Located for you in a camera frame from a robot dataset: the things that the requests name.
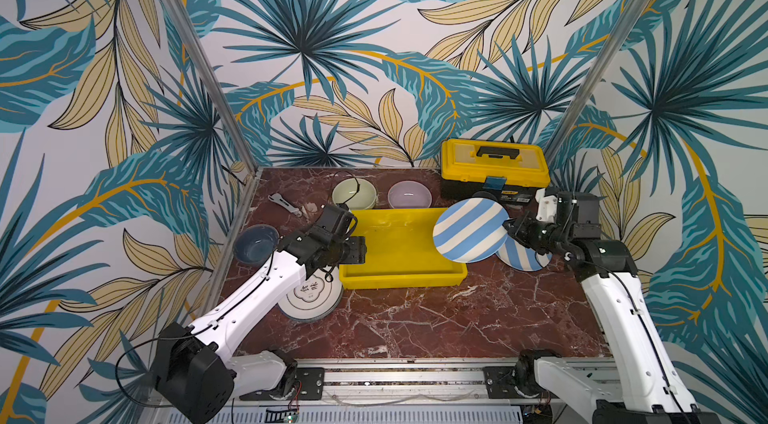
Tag metal wrench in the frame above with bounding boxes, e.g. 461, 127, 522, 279
268, 193, 303, 217

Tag yellow plastic bin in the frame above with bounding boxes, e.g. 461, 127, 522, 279
340, 208, 468, 290

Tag yellow black plastic toolbox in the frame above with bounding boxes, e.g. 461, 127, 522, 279
440, 138, 551, 205

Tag dark blue bowl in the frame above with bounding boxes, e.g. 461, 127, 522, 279
233, 224, 280, 268

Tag pale green bowl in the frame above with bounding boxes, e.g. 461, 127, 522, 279
331, 177, 377, 210

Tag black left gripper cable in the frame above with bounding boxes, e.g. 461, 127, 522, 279
326, 171, 362, 209

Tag blue striped plate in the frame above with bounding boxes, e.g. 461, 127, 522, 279
433, 197, 509, 263
496, 237, 552, 272

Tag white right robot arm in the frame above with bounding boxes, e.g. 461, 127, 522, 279
504, 188, 720, 423

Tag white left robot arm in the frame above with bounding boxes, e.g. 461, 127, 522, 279
150, 204, 366, 423

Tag lilac bowl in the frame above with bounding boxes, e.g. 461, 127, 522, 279
387, 180, 432, 209

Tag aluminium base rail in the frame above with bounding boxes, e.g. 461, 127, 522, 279
213, 358, 582, 423

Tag white plate green rings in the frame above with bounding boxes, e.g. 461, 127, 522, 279
277, 270, 344, 324

